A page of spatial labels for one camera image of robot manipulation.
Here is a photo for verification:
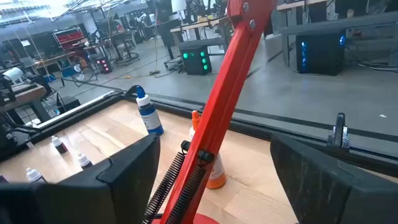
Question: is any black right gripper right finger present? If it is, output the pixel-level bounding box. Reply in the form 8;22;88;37
269;133;398;224

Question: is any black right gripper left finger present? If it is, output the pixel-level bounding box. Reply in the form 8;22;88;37
0;133;161;224

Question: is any small clear dropper bottle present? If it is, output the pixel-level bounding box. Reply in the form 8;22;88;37
76;152;93;170

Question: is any blue-capped small bottle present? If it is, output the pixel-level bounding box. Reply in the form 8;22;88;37
135;85;165;136

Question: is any small dark food coloring bottle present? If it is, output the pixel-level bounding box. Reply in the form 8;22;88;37
51;135;68;154

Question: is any orange-capped red bottle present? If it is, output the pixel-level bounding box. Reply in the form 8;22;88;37
188;110;227;190

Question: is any red-lit black box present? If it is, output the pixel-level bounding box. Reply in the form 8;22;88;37
95;56;113;75

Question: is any red desk lamp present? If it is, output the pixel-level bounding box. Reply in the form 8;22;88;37
141;0;277;224

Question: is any green-lit black computer tower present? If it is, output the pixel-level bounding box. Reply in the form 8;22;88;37
179;45;213;76

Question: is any blue-lit black computer tower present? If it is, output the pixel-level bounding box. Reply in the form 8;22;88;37
295;29;348;77

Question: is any red tool cart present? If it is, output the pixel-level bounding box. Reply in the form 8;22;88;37
52;27;88;52

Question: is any wooden background table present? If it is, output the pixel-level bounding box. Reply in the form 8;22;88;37
169;15;231;60

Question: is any black aluminium table frame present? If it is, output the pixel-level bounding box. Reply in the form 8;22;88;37
0;90;398;180

